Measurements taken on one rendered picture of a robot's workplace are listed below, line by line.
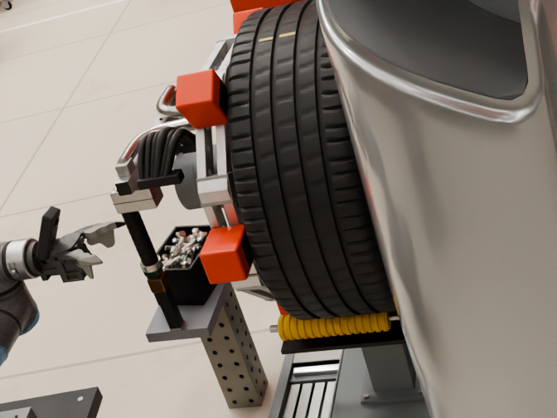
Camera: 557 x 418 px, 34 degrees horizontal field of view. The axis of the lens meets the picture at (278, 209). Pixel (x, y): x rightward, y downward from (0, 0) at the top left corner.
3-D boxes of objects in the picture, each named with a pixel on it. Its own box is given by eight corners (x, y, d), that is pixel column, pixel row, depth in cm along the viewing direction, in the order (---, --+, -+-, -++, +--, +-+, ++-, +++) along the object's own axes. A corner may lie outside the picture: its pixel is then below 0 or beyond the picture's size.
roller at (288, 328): (401, 335, 197) (396, 313, 194) (271, 347, 205) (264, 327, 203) (404, 318, 201) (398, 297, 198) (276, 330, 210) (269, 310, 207)
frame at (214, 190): (284, 347, 188) (201, 113, 162) (254, 351, 190) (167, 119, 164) (322, 206, 233) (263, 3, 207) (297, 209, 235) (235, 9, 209)
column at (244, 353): (261, 405, 263) (216, 289, 243) (229, 408, 266) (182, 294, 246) (268, 381, 271) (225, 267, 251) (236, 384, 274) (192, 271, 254)
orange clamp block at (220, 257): (257, 252, 177) (247, 281, 169) (220, 257, 179) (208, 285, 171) (247, 222, 173) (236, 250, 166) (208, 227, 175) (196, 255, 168)
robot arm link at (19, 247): (18, 231, 204) (-1, 256, 196) (37, 229, 203) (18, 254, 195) (34, 264, 208) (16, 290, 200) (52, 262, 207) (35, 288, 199)
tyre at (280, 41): (364, 282, 151) (336, -75, 168) (230, 297, 158) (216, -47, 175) (432, 327, 212) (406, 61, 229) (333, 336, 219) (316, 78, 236)
